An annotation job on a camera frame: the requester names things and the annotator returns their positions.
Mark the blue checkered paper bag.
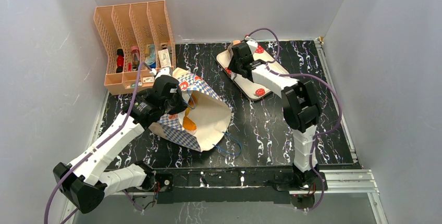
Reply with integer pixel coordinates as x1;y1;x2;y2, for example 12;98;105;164
149;68;232;152

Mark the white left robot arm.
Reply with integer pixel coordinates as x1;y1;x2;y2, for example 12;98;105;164
53;74;186;214

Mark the white printed card box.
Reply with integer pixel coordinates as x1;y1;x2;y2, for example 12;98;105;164
158;49;172;68

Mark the fake brown bread loaf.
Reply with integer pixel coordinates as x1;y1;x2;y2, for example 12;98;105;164
182;116;197;134

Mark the strawberry pattern white tray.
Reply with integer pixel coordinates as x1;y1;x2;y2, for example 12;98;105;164
216;43;298;101

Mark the small tube in organizer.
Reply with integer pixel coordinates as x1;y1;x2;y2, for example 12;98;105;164
126;81;143;89

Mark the blue item in organizer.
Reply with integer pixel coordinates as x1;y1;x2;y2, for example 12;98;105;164
145;44;156;69

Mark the sugared orange fake bread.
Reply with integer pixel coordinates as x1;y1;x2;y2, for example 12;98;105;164
231;40;241;46

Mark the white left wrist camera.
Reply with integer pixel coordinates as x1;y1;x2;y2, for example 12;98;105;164
155;67;173;79

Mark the red black toy figure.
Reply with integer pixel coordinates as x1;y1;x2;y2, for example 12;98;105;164
116;48;125;73

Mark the pink capped bottle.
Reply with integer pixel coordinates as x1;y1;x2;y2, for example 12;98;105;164
131;45;140;71

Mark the small white label card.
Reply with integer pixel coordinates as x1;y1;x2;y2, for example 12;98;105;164
142;77;155;83

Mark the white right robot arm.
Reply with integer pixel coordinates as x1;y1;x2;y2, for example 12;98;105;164
228;40;322;190

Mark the pink plastic file organizer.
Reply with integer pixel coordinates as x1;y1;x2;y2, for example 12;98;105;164
93;0;177;95

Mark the fake ring donut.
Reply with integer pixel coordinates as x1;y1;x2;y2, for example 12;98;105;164
184;94;198;119

